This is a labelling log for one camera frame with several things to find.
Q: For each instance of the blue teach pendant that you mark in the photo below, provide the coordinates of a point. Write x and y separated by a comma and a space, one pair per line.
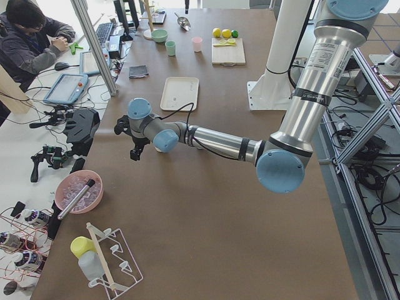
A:
67, 89

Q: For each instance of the whole lemon near board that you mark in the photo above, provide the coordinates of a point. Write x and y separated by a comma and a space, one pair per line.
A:
216, 32

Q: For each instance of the black plastic housing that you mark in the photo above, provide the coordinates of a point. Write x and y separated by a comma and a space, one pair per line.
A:
80, 129

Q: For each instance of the metal scoop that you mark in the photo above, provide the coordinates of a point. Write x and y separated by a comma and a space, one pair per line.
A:
183, 22

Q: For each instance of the cream rabbit tray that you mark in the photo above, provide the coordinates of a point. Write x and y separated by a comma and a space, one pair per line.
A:
179, 91

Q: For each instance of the yellow plastic knife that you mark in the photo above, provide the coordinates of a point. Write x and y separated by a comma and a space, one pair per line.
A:
223, 45

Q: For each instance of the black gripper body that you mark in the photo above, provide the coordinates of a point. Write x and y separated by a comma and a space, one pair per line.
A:
138, 142

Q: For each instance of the seated person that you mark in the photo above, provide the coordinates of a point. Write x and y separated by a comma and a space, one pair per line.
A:
32, 43

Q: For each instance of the green lime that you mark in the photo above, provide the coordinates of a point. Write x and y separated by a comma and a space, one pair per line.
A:
234, 34

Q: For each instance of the computer mouse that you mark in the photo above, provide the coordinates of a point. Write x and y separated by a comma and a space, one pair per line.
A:
59, 66

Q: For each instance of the white wire drying rack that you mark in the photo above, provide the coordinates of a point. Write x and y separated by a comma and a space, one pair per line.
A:
121, 261

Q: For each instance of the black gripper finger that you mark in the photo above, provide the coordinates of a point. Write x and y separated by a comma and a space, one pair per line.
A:
136, 151

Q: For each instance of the small labelled bottle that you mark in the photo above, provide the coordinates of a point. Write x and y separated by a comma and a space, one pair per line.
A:
35, 217

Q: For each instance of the green bowl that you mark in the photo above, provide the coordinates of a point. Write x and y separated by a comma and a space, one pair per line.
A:
159, 35

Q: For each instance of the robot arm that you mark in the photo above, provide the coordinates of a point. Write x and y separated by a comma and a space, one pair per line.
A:
280, 161

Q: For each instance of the green plastic cup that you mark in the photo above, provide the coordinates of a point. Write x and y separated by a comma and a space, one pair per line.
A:
170, 48

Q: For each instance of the pink bowl with ice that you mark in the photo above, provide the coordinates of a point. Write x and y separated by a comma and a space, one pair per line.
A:
73, 184

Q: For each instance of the pink plastic cup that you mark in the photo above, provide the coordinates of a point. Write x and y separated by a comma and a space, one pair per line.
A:
197, 43

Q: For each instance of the aluminium post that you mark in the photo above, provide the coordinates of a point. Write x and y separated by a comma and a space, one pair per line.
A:
81, 12

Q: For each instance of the yellow cap plastic bottle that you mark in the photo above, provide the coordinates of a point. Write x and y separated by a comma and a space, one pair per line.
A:
88, 259

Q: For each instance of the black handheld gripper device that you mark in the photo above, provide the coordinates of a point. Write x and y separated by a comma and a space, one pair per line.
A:
54, 156

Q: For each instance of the aluminium frame truss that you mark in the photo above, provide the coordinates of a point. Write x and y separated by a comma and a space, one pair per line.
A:
359, 154

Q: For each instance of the metal rod black tip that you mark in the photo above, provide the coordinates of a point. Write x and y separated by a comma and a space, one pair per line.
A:
76, 199

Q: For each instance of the wooden stand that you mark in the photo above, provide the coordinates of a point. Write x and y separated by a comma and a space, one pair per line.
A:
148, 19

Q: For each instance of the black keyboard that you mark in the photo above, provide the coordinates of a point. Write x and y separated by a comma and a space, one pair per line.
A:
103, 32

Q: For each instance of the wooden cutting board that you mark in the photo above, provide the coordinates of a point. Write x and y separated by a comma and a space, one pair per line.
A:
228, 56

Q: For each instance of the wooden stick on rack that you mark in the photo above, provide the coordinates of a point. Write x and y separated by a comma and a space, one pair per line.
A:
92, 232

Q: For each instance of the grey folded cloth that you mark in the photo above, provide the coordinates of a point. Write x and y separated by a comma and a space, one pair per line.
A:
136, 72

